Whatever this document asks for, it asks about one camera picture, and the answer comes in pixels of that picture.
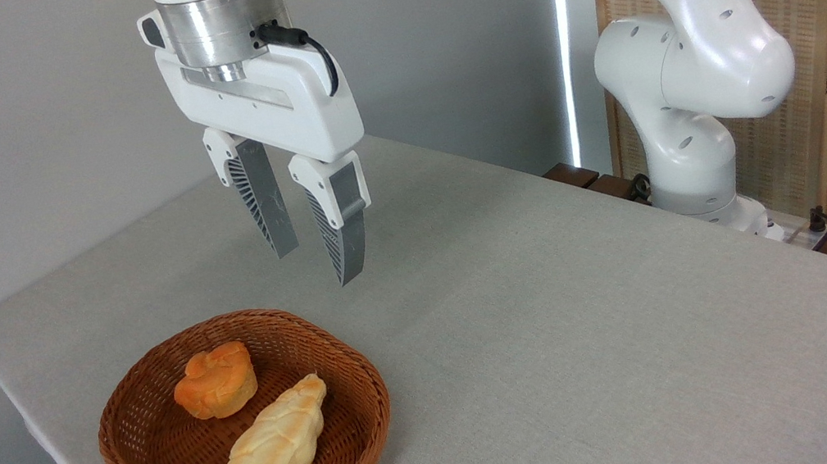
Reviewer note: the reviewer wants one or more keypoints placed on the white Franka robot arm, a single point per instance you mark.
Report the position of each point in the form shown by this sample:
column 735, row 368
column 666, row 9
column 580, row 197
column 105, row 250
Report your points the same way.
column 692, row 55

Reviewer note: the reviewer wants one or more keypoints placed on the grey tablecloth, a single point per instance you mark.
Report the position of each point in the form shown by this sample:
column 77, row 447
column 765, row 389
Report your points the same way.
column 564, row 341

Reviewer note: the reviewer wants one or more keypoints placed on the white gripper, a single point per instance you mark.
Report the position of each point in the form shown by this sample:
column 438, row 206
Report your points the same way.
column 276, row 100

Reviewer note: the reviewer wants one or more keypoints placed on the long braided pale bread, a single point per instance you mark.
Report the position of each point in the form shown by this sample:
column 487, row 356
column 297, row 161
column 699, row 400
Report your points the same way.
column 270, row 454

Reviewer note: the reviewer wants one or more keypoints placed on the brown wicker basket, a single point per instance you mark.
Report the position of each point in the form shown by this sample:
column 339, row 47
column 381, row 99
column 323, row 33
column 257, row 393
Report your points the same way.
column 168, row 462

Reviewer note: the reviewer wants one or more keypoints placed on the round orange bread bun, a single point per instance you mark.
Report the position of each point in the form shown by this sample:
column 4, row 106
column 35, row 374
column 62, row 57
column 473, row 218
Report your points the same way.
column 218, row 383

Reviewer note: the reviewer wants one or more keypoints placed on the bright vertical light strip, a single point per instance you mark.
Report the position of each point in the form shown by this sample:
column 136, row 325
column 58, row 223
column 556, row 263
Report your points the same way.
column 563, row 34

